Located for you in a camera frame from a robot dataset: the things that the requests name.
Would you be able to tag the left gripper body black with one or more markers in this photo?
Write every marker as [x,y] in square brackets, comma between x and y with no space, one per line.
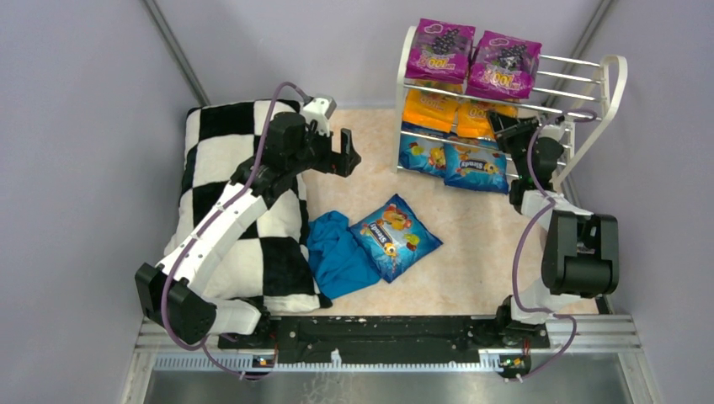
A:
[336,159]

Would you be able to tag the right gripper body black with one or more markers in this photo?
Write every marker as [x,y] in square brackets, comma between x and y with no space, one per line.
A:
[514,130]

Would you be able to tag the orange candy bag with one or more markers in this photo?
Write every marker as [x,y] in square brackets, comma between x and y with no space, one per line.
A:
[472,118]
[434,111]

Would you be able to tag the purple candy bag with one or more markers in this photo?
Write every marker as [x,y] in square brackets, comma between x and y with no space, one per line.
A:
[440,51]
[503,67]

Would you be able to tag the blue candy bag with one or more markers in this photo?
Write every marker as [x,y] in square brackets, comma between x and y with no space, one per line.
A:
[394,238]
[475,164]
[423,150]

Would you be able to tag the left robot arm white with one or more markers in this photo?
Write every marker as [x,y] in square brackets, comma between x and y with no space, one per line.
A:
[172,291]

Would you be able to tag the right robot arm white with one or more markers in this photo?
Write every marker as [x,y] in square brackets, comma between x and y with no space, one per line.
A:
[581,254]

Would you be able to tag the blue candy bag on shelf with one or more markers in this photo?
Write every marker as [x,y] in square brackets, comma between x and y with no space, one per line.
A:
[475,164]

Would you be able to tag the blue cloth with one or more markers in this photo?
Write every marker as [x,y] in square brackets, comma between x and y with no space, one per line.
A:
[338,263]

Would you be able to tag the black white checkered pillow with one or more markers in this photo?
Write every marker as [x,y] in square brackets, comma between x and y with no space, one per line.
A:
[268,264]

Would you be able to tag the white metal wire shelf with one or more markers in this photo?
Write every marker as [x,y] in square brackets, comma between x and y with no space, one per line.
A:
[604,89]

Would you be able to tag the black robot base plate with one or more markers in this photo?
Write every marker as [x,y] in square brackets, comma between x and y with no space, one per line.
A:
[386,339]

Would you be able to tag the aluminium frame rail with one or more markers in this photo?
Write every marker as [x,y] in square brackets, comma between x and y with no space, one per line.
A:
[590,359]

